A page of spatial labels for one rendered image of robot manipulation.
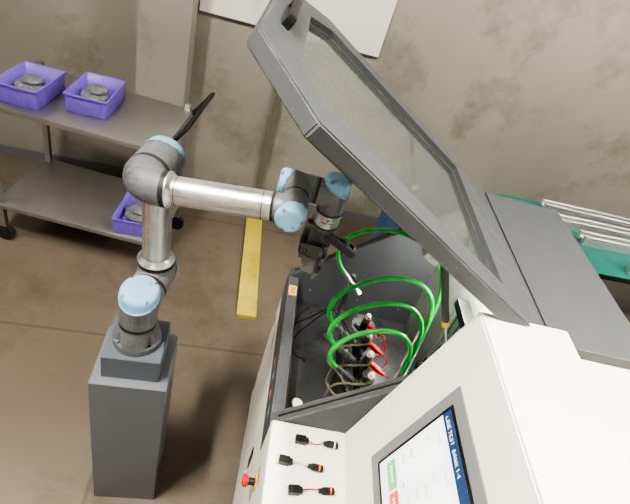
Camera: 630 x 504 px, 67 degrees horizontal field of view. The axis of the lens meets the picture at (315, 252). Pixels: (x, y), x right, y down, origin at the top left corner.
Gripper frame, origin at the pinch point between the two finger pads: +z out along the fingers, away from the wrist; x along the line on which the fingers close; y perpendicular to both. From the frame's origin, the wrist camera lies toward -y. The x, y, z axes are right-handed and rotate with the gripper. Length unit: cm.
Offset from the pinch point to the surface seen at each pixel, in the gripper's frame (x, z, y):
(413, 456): 56, -3, -25
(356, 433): 38.3, 20.6, -19.4
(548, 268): 4, -25, -64
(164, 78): -186, 28, 99
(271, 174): -222, 97, 20
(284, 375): 17.0, 29.5, 1.4
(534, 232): -15, -25, -66
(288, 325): -4.6, 29.5, 2.0
